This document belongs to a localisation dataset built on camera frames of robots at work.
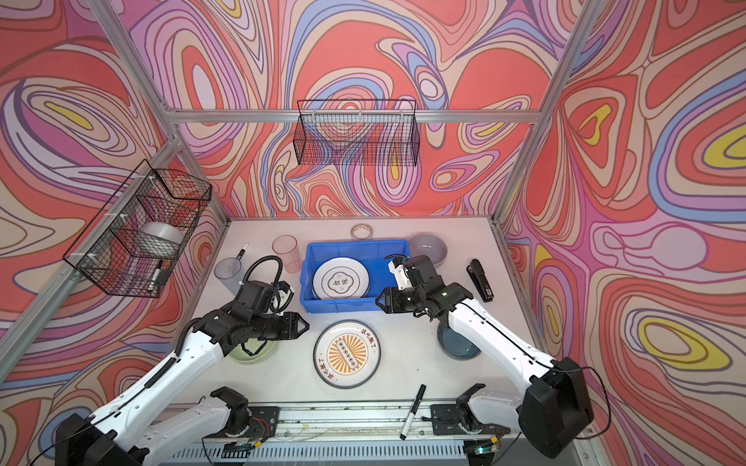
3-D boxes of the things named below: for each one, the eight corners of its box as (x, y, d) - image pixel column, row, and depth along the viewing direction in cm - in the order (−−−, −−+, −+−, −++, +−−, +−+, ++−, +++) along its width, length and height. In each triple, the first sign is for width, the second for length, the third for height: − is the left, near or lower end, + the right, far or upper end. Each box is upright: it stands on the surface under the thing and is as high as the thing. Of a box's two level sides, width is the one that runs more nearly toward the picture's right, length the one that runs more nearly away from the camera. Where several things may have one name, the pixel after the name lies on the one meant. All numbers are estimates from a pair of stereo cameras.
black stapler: (483, 303, 97) (488, 295, 93) (466, 269, 106) (470, 260, 102) (492, 301, 97) (497, 293, 93) (474, 267, 106) (478, 259, 102)
